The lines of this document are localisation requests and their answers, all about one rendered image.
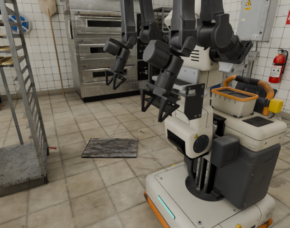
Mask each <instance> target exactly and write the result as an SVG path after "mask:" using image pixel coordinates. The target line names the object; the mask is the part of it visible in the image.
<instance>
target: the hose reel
mask: <svg viewBox="0 0 290 228"><path fill-rule="evenodd" d="M19 15H20V19H21V24H22V28H23V33H24V34H26V33H28V32H29V31H30V28H31V24H30V21H29V19H28V17H27V16H26V15H25V14H23V13H21V12H19ZM8 16H9V20H10V21H13V22H16V23H17V20H16V17H15V16H14V15H8ZM11 29H12V32H13V33H15V34H19V29H18V27H13V26H11Z"/></svg>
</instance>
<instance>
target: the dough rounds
mask: <svg viewBox="0 0 290 228"><path fill-rule="evenodd" d="M10 64H13V58H12V56H7V57H0V65H10Z"/></svg>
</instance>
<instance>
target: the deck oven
mask: <svg viewBox="0 0 290 228"><path fill-rule="evenodd" d="M60 2H62V7H63V13H64V20H65V28H66V35H67V42H68V48H69V55H70V63H71V70H72V76H73V83H74V88H75V89H76V91H77V93H78V95H79V96H80V98H81V99H82V100H83V102H84V103H87V102H93V101H100V100H108V99H114V98H121V97H127V96H134V95H140V89H141V88H142V89H144V90H145V89H146V88H147V89H149V87H147V86H146V84H147V82H148V83H150V64H149V63H147V62H145V61H144V60H143V53H144V50H145V48H146V47H147V45H146V43H144V42H142V41H141V39H140V31H141V12H140V4H139V0H133V4H134V20H135V25H136V32H137V43H136V45H135V46H134V47H133V49H129V51H130V55H129V57H128V60H127V62H126V65H125V67H124V70H123V72H126V73H127V74H126V75H124V74H122V76H124V78H126V79H127V80H126V81H125V82H123V83H122V84H121V85H120V86H119V87H118V88H117V89H116V90H114V89H113V81H112V82H111V84H110V85H109V86H107V85H106V77H105V70H107V71H109V70H111V69H109V68H108V66H111V67H112V66H113V64H114V61H115V59H116V56H117V55H116V56H113V55H111V54H109V53H107V52H105V51H104V50H103V47H104V44H105V42H106V41H107V39H108V38H113V39H115V40H117V41H120V42H121V41H122V39H121V32H122V29H121V24H122V18H121V4H120V0H60ZM69 18H70V19H69ZM69 20H70V28H71V36H72V39H71V38H70V36H69V30H68V21H69Z"/></svg>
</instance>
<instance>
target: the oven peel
mask: <svg viewBox="0 0 290 228"><path fill-rule="evenodd" d="M38 2H39V7H40V10H41V11H42V12H43V13H44V14H46V15H47V16H48V17H49V20H50V25H51V31H52V36H53V41H54V46H55V51H56V58H57V64H58V69H59V74H60V80H61V87H62V93H63V96H65V94H64V89H63V83H62V77H61V70H60V64H59V59H58V54H57V49H56V42H55V37H54V32H53V27H52V22H51V16H52V15H53V14H54V13H56V3H55V0H38Z"/></svg>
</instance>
